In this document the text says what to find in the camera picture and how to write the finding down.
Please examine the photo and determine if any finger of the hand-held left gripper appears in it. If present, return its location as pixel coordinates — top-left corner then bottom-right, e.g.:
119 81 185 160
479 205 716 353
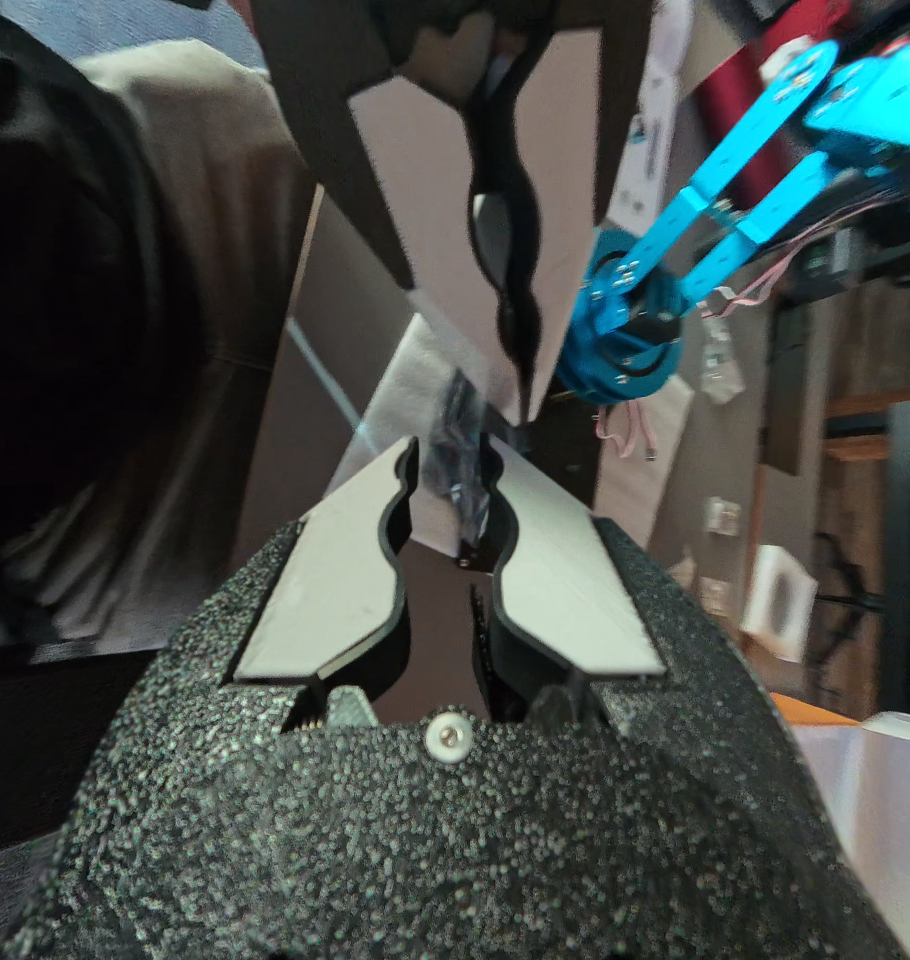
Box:
511 28 604 421
348 69 527 420

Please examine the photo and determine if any clear bag with white parts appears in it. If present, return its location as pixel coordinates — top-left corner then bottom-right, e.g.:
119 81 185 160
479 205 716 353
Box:
696 315 747 406

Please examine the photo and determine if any black rectangular panel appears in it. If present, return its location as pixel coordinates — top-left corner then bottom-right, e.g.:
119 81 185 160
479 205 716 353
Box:
764 296 814 477

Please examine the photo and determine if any white foam packing insert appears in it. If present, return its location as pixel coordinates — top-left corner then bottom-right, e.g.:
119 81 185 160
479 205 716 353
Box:
740 543 819 665

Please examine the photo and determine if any person's black clothing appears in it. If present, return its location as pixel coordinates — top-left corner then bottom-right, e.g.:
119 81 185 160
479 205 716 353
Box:
0 0 208 669

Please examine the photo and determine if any silver foil bag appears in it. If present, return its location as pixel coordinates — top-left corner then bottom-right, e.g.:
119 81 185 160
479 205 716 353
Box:
421 367 519 573

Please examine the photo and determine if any brown wooden table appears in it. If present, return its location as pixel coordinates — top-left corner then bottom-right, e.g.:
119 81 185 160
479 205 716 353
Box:
822 386 910 466

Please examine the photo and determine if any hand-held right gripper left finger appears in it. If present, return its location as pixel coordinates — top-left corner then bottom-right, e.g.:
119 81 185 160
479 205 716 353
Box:
232 437 420 685

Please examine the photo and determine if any servo cable with black connector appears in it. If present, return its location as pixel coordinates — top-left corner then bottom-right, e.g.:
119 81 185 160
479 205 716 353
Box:
593 397 660 462

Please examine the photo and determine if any clear plastic strip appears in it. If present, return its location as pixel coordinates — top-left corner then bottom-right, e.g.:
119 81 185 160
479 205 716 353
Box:
284 316 369 444

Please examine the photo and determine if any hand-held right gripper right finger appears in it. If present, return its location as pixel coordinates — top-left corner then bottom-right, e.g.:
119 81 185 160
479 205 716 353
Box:
485 435 667 680

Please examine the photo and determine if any white foam sheet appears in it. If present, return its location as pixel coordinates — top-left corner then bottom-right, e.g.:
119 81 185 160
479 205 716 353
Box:
327 311 697 558

